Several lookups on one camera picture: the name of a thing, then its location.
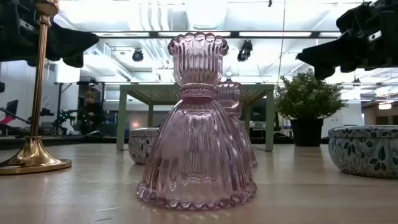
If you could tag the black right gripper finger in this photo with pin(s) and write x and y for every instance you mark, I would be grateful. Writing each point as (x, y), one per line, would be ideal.
(321, 73)
(332, 53)

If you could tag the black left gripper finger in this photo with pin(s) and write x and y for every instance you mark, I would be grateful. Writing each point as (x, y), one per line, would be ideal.
(71, 43)
(76, 62)

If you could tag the blue floral candle tin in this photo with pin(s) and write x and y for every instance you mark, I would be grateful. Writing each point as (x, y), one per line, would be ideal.
(363, 152)

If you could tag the pink ribbed glass candle holder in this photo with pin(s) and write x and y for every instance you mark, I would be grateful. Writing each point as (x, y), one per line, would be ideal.
(245, 137)
(196, 149)

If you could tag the tall brass candlestick holder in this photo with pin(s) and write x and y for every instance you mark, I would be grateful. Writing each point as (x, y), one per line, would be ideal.
(32, 152)

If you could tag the purple floral candle tin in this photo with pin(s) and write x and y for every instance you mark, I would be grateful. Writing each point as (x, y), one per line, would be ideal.
(141, 146)

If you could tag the green artificial bush plant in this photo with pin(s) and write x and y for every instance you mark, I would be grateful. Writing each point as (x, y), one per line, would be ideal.
(308, 96)

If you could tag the white background cabinet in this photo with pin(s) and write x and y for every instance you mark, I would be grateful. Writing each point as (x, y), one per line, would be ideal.
(345, 119)

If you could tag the person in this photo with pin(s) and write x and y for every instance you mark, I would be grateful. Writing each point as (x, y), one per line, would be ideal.
(90, 115)

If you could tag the lit rectangular background lamp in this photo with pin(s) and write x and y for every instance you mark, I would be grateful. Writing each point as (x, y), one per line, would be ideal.
(385, 106)

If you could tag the black plant pot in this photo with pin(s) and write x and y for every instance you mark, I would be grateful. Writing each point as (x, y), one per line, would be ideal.
(306, 132)

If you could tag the ceiling light track bar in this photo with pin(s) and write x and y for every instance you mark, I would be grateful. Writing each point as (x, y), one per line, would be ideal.
(273, 34)

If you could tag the black ceiling spot lamp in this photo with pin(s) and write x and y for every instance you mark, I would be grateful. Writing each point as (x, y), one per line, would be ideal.
(137, 56)
(245, 51)

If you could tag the pale green perforated shelf riser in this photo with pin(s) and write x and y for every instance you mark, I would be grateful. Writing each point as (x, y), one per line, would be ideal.
(258, 93)

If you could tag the black background monitor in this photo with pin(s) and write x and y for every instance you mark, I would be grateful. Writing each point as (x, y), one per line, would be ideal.
(12, 107)

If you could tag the round white ventilation duct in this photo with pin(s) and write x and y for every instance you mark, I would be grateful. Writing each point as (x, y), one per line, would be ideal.
(206, 12)

